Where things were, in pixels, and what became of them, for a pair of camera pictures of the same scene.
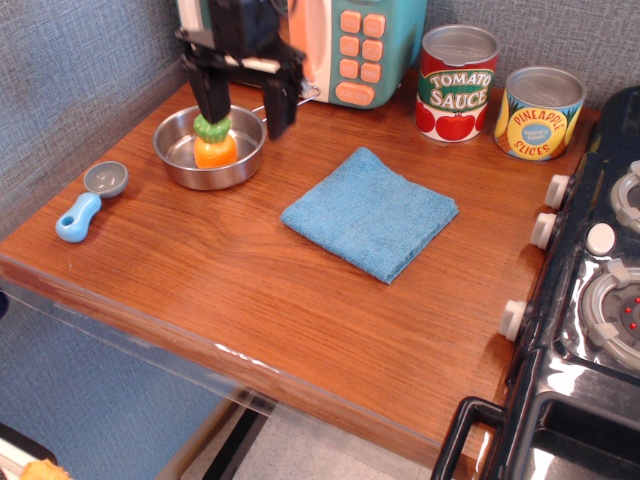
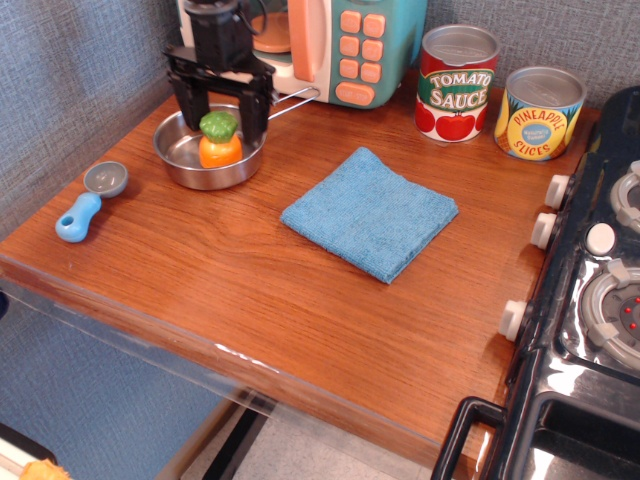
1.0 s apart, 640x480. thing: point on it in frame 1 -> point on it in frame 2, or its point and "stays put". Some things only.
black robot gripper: (246, 28) -> (222, 38)
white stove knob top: (556, 190) stays put
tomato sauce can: (456, 75) stays put
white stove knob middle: (543, 229) stays put
